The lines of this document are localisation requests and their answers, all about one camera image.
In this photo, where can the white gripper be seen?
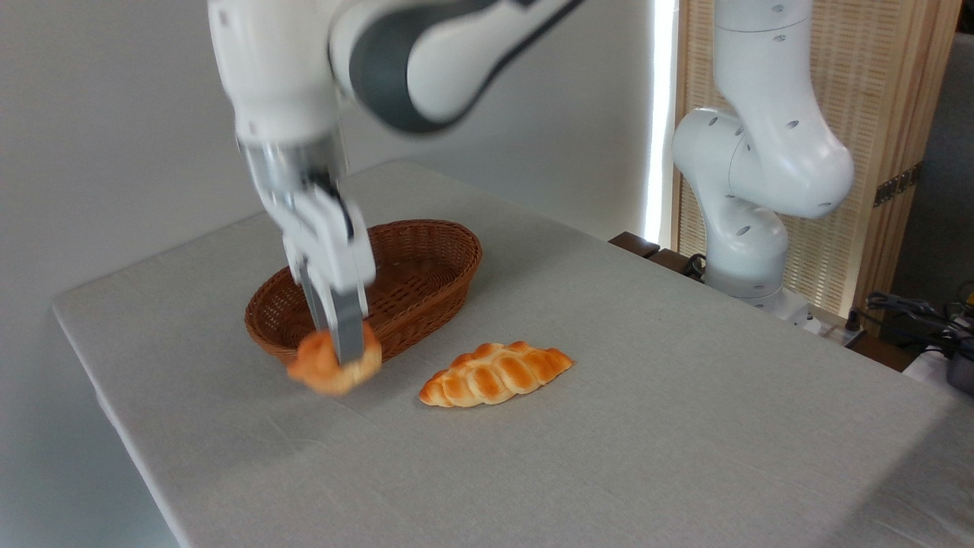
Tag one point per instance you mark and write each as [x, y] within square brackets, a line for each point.
[331, 247]

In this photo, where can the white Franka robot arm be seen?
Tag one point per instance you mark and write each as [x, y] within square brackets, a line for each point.
[274, 76]

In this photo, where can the grey tablecloth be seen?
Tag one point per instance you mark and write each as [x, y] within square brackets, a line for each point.
[647, 426]

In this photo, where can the brown wicker oval basket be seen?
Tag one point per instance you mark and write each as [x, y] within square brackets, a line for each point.
[426, 266]

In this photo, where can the long braided bread loaf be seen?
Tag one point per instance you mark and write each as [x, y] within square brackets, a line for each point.
[494, 374]

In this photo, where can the wooden bamboo folding screen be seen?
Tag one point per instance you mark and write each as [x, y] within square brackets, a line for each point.
[883, 84]

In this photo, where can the dark metal screen hinge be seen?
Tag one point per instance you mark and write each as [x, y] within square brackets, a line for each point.
[898, 185]

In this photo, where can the round knotted bread bun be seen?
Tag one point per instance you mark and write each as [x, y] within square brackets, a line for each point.
[323, 369]

